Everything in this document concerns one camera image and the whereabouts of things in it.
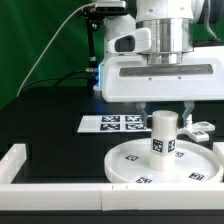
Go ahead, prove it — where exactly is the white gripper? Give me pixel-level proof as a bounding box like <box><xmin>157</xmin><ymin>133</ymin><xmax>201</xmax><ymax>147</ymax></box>
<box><xmin>101</xmin><ymin>46</ymin><xmax>224</xmax><ymax>128</ymax></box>

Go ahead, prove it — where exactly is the white cross-shaped table base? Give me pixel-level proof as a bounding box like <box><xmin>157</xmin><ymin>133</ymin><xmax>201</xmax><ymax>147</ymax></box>
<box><xmin>177</xmin><ymin>121</ymin><xmax>215</xmax><ymax>142</ymax></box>

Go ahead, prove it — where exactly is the white round table top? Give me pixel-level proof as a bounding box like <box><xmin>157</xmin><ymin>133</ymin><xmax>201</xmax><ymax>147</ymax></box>
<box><xmin>104</xmin><ymin>138</ymin><xmax>224</xmax><ymax>184</ymax></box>

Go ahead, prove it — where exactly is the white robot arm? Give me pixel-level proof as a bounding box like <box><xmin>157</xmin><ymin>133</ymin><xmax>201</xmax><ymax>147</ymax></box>
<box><xmin>93</xmin><ymin>0</ymin><xmax>224</xmax><ymax>117</ymax></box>

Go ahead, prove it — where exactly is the white marker sheet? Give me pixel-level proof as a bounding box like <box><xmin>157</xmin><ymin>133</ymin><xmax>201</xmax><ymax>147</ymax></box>
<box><xmin>78</xmin><ymin>115</ymin><xmax>150</xmax><ymax>133</ymax></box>

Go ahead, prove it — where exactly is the white left fence bar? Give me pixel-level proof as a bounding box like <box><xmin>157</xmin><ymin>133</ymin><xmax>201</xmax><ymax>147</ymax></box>
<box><xmin>0</xmin><ymin>144</ymin><xmax>27</xmax><ymax>184</ymax></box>

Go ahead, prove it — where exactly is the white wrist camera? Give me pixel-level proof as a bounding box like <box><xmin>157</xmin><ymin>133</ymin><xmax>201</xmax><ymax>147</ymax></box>
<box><xmin>108</xmin><ymin>28</ymin><xmax>151</xmax><ymax>54</ymax></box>

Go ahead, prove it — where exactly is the black cable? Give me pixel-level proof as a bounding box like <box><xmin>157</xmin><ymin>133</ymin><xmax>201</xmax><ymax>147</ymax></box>
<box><xmin>22</xmin><ymin>69</ymin><xmax>98</xmax><ymax>89</ymax></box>

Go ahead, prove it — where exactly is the black camera stand pole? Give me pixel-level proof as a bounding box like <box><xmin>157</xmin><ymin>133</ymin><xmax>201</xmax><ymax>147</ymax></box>
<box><xmin>80</xmin><ymin>4</ymin><xmax>104</xmax><ymax>95</ymax></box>

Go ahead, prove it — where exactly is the white cable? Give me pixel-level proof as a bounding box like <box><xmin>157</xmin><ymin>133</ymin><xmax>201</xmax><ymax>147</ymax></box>
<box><xmin>15</xmin><ymin>3</ymin><xmax>95</xmax><ymax>98</ymax></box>

